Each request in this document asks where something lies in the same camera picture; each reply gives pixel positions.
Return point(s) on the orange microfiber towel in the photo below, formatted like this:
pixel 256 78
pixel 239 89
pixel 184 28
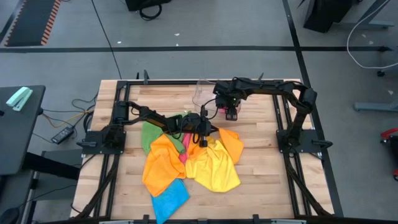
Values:
pixel 161 168
pixel 233 144

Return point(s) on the black power adapter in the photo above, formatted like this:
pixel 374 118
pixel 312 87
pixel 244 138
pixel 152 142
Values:
pixel 62 134

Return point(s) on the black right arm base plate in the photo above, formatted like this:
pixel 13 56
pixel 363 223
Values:
pixel 314 146

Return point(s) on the pink microfiber towel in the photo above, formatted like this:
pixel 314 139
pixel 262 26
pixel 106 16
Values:
pixel 185 146
pixel 221 109

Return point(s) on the black caster wheel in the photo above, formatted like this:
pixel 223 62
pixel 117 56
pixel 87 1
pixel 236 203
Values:
pixel 381 73

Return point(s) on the black aluminium table frame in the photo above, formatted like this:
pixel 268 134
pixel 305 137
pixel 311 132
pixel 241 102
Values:
pixel 186 82

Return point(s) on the black desk crossbeam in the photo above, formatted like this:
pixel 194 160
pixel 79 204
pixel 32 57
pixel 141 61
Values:
pixel 49 165

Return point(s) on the silver bracket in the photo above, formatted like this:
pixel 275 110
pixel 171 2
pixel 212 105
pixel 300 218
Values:
pixel 116 222
pixel 289 221

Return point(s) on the yellow microfiber towel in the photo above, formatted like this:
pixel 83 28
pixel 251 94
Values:
pixel 214 171

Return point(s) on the clear plastic bin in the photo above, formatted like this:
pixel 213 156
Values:
pixel 199 93

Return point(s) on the black equipment box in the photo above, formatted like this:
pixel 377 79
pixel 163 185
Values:
pixel 146 3

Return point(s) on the mint green stapler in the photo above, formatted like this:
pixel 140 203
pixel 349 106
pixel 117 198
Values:
pixel 19 98

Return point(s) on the black mat with orange edge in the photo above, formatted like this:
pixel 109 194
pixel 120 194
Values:
pixel 31 21

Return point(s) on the black frame clamp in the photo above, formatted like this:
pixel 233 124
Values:
pixel 145 218
pixel 260 77
pixel 255 218
pixel 146 77

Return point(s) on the grey desk leg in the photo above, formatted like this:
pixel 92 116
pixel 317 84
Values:
pixel 373 23

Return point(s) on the green microfiber towel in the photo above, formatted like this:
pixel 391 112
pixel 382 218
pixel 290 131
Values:
pixel 150 133

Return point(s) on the blue microfiber towel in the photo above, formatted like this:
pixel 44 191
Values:
pixel 169 202

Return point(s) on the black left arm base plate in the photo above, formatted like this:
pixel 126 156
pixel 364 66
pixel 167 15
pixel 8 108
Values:
pixel 99 146

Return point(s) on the red cart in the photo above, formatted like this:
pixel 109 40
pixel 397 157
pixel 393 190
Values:
pixel 390 133

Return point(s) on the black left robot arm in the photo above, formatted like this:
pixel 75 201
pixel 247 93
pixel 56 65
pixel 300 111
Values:
pixel 149 116

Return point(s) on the grey desk foot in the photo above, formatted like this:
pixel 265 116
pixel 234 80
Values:
pixel 376 106

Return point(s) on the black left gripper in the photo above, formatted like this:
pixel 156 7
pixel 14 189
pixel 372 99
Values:
pixel 199 126

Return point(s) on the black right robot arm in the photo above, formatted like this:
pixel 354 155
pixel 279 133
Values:
pixel 270 86

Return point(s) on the black cabinet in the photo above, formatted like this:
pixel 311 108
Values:
pixel 326 14

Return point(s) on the black side table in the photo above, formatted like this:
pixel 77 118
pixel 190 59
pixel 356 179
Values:
pixel 18 140

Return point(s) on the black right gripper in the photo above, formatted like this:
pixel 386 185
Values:
pixel 230 91

